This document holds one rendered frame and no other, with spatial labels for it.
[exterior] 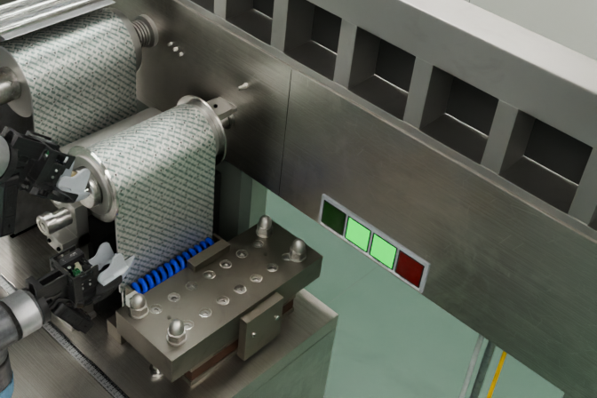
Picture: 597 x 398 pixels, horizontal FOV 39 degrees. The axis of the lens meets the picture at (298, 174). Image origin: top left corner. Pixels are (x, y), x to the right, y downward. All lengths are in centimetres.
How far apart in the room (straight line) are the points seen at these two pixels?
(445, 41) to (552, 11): 267
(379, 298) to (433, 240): 167
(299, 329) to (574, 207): 71
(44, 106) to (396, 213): 67
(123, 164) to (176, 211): 18
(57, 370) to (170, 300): 25
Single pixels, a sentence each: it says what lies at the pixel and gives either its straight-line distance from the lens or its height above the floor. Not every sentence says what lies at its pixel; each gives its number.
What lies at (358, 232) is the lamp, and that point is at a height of 119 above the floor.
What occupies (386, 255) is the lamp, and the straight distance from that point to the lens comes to 154.
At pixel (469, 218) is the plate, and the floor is 136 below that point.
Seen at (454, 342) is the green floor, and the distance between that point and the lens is 304.
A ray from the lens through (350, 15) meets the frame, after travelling 138.
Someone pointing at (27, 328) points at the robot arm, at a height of 111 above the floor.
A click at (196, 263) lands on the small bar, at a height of 105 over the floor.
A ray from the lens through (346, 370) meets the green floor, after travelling 287.
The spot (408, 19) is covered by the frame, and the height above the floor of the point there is 163.
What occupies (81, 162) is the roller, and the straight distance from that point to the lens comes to 152.
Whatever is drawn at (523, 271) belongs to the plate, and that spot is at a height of 132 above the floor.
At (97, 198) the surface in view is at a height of 125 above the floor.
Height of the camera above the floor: 222
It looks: 38 degrees down
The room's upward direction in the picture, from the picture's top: 7 degrees clockwise
